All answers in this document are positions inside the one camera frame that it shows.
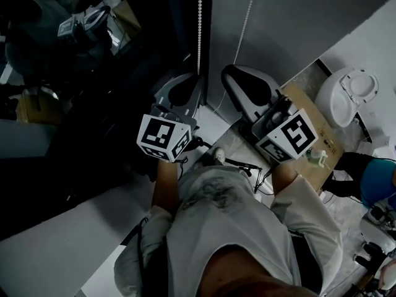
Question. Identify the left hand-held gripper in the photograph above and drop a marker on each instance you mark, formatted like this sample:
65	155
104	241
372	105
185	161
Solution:
161	135

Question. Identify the person's white shoe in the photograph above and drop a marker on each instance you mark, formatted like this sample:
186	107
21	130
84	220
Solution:
219	155

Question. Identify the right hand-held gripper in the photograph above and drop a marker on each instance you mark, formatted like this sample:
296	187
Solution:
297	135

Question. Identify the person's bare chest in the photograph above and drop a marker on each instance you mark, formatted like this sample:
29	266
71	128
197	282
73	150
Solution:
247	274

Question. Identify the white window sill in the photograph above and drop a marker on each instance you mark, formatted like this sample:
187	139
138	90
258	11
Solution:
62	243

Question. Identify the large cardboard box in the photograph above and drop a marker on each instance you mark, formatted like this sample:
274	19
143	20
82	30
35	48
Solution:
321	128

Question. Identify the person's white shirt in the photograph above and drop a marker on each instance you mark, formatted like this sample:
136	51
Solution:
222	227

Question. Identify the black rod tool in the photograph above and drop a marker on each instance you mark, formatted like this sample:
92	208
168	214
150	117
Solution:
241	165

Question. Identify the white toilet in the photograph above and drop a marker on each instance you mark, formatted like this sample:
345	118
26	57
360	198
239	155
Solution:
331	101

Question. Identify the person's left forearm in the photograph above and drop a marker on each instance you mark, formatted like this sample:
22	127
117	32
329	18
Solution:
165	187

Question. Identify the black equipment pile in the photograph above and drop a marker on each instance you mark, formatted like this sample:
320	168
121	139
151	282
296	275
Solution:
371	254

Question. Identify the person's right forearm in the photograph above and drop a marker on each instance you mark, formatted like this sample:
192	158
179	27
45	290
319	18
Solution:
283	178

